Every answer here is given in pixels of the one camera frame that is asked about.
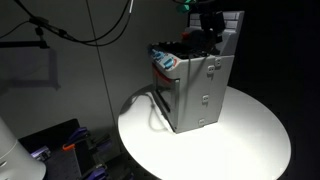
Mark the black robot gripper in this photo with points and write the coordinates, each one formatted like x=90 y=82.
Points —
x=212 y=22

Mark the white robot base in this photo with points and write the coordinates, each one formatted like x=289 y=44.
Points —
x=16 y=153

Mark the robot arm with teal wrist part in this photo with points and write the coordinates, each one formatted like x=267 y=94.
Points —
x=184 y=8

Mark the grey toy stove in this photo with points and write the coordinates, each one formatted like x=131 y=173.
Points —
x=196 y=83

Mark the dark purple spring clamp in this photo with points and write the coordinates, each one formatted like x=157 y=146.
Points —
x=100 y=141

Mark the purple clamp with orange tip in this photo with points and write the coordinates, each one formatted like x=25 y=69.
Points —
x=75 y=137

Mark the black mounting plate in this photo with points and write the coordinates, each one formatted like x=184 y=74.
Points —
x=56 y=150

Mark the purple and silver clamp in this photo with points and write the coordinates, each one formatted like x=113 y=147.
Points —
x=40 y=153

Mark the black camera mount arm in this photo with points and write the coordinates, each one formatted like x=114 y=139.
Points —
x=38 y=33

